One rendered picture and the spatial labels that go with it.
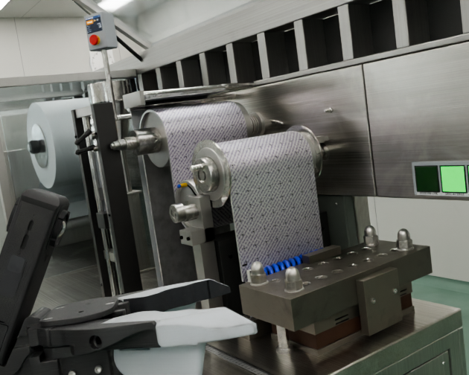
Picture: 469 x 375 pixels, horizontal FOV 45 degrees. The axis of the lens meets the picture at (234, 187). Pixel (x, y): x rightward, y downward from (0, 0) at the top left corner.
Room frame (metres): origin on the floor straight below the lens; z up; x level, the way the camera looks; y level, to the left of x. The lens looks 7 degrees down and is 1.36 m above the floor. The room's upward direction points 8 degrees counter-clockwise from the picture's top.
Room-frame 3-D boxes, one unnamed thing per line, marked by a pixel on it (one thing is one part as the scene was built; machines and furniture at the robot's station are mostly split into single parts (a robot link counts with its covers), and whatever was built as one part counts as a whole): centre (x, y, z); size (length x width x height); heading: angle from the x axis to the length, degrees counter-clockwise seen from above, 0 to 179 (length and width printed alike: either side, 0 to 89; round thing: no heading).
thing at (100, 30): (1.67, 0.32, 1.66); 0.07 x 0.07 x 0.10; 60
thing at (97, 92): (1.86, 0.36, 1.50); 0.14 x 0.14 x 0.06
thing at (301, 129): (1.35, -0.17, 1.25); 0.15 x 0.01 x 0.15; 34
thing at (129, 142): (1.36, 0.25, 1.34); 0.06 x 0.03 x 0.03; 124
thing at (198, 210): (1.21, 0.10, 1.05); 0.06 x 0.05 x 0.31; 124
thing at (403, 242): (1.20, -0.35, 1.05); 0.04 x 0.04 x 0.04
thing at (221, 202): (1.20, 0.05, 1.25); 0.15 x 0.01 x 0.15; 34
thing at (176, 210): (1.19, 0.13, 1.18); 0.04 x 0.02 x 0.04; 34
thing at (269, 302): (1.15, -0.19, 1.00); 0.40 x 0.16 x 0.06; 124
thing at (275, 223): (1.22, -0.09, 1.11); 0.23 x 0.01 x 0.18; 124
